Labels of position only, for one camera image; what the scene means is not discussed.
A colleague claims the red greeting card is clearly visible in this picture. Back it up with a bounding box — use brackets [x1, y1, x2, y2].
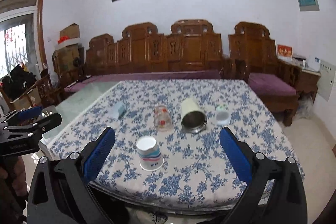
[277, 44, 293, 58]

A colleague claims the wooden chair at left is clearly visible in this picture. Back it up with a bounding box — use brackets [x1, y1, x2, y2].
[1, 74, 61, 111]

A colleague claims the purple armchair cushion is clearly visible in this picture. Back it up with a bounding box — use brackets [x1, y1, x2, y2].
[248, 73, 297, 96]

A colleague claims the large cardboard box stack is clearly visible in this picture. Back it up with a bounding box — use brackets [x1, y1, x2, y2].
[52, 44, 84, 75]

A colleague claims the top cardboard box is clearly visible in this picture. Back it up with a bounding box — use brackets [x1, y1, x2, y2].
[60, 23, 80, 39]

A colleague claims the white paper cup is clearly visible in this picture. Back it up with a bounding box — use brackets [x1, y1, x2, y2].
[136, 136, 164, 172]

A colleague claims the glass cup with red flowers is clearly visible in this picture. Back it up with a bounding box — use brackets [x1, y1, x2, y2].
[154, 105, 173, 131]

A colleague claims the cream steel thermos cup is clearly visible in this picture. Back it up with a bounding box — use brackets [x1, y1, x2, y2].
[181, 98, 207, 134]

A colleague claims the person's left hand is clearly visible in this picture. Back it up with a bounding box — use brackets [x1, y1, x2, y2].
[1, 156, 28, 197]

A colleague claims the purple sofa cushion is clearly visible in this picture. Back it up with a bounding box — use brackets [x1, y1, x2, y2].
[65, 70, 221, 93]

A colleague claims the carved wooden armchair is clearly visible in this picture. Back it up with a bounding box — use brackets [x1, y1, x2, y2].
[228, 22, 298, 126]

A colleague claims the wooden side table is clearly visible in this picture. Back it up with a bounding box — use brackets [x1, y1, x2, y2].
[296, 69, 321, 102]

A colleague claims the grey wall electrical panel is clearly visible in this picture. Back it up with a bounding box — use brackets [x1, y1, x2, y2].
[298, 0, 319, 11]

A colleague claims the translucent plastic cup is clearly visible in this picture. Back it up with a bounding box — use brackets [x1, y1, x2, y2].
[111, 101, 126, 119]

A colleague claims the blue floral tablecloth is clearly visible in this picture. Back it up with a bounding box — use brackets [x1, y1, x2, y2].
[47, 80, 295, 214]

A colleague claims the white device on side table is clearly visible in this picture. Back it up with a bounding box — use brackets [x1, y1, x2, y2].
[307, 55, 321, 72]

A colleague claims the small white yogurt cup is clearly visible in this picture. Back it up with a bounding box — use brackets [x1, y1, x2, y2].
[215, 105, 231, 126]

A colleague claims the beige wall distribution box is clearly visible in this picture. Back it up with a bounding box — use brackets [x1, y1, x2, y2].
[317, 60, 335, 101]

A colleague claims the long carved wooden sofa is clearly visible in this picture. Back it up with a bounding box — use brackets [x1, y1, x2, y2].
[60, 19, 236, 86]

